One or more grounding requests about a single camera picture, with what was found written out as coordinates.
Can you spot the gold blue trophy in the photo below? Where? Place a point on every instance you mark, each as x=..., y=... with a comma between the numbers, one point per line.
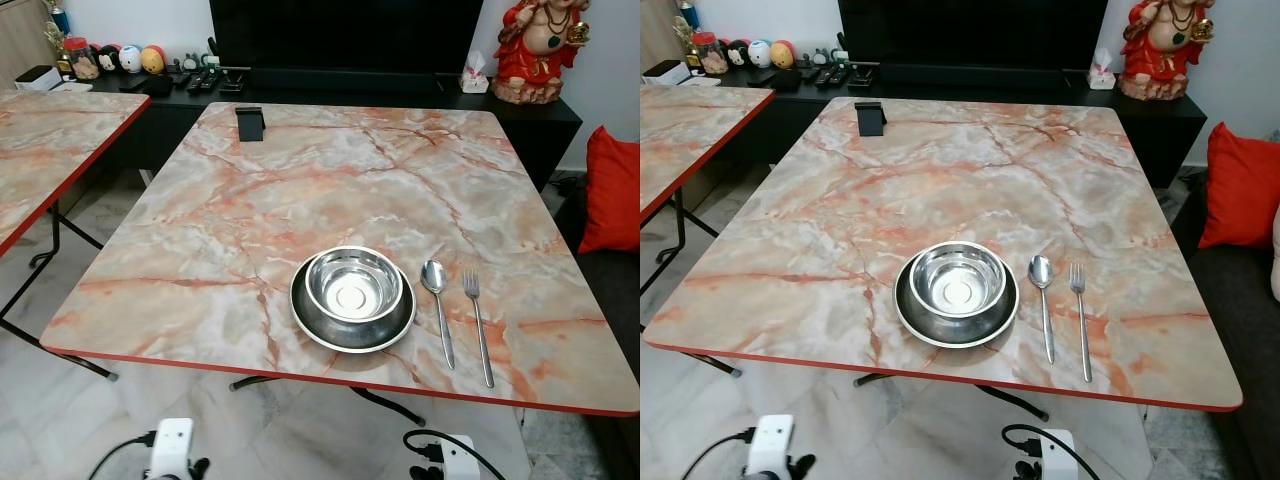
x=57, y=18
x=688, y=15

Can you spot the white blue round toy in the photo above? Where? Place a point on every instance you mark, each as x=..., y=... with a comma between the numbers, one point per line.
x=759, y=54
x=131, y=59

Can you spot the dark grey sofa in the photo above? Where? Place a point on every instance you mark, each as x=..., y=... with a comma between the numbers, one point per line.
x=1240, y=320
x=615, y=300

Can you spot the yellow orange round toy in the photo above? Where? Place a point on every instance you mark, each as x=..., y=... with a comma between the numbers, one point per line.
x=782, y=55
x=153, y=60

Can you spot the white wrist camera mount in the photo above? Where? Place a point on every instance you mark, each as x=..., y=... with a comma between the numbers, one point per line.
x=772, y=442
x=462, y=462
x=1060, y=458
x=172, y=445

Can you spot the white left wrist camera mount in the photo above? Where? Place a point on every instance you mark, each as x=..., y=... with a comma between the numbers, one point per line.
x=772, y=442
x=172, y=445

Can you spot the light wooden cabinet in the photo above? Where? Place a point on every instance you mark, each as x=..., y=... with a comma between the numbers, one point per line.
x=20, y=40
x=655, y=35

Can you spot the red lidded glass jar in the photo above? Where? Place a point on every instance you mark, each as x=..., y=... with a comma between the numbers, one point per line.
x=711, y=57
x=82, y=62

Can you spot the black round toy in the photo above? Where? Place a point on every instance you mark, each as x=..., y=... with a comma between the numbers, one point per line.
x=737, y=55
x=109, y=59

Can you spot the black television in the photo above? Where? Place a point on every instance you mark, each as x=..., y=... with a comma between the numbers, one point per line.
x=970, y=30
x=340, y=30

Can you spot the stainless steel plate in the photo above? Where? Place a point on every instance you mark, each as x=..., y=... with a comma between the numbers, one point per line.
x=955, y=333
x=350, y=336

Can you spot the black metal table legs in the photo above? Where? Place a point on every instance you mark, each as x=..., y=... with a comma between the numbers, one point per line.
x=60, y=353
x=1020, y=404
x=681, y=215
x=395, y=407

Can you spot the steel spoon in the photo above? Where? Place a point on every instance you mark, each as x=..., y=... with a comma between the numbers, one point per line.
x=433, y=277
x=1040, y=272

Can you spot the white tissue box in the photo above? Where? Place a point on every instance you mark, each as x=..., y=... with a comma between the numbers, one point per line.
x=1101, y=78
x=474, y=82

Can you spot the red cushion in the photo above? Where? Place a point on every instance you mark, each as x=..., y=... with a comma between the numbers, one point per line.
x=1240, y=190
x=612, y=190

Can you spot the black flat pouch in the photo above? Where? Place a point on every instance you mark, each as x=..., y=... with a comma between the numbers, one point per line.
x=787, y=80
x=150, y=85

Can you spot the black phone stand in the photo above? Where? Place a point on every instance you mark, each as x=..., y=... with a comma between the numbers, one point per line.
x=250, y=125
x=871, y=120

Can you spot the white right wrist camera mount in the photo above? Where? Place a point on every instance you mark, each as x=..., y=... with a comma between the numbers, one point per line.
x=462, y=462
x=1060, y=458

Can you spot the red laughing Buddha statue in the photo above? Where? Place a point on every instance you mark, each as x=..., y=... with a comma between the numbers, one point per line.
x=1165, y=52
x=535, y=55

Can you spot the stainless steel bowl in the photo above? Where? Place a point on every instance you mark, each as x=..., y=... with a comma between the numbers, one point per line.
x=353, y=292
x=958, y=288

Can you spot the steel fork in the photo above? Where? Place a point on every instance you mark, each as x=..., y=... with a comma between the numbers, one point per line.
x=1076, y=278
x=471, y=286

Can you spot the white black box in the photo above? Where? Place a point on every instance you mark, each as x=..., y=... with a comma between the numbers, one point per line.
x=665, y=73
x=38, y=78

